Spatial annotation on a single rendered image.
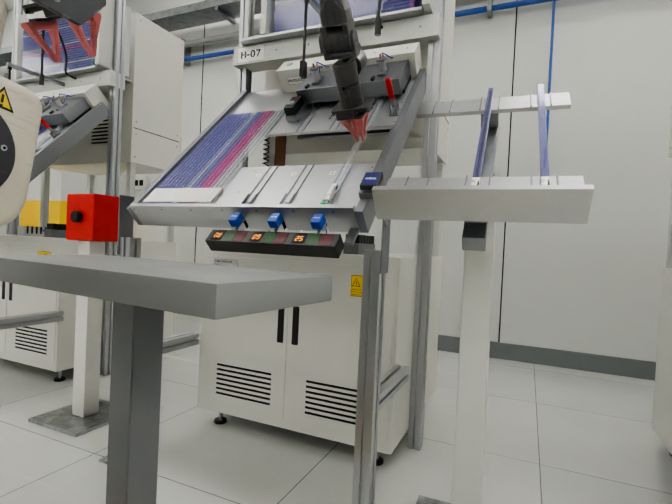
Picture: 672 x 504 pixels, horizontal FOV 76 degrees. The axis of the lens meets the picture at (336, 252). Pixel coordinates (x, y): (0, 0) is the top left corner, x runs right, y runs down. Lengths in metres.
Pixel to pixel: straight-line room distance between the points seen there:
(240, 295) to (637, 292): 2.57
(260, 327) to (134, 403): 0.71
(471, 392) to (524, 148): 2.08
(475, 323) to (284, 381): 0.68
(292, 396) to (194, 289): 0.96
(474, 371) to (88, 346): 1.28
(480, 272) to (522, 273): 1.87
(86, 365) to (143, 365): 0.98
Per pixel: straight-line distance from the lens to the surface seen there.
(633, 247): 2.88
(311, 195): 1.05
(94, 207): 1.66
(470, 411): 1.03
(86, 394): 1.79
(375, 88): 1.38
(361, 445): 1.03
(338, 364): 1.33
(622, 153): 2.92
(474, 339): 0.99
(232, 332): 1.51
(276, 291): 0.56
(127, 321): 0.77
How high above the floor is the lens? 0.65
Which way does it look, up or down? 1 degrees down
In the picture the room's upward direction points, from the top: 3 degrees clockwise
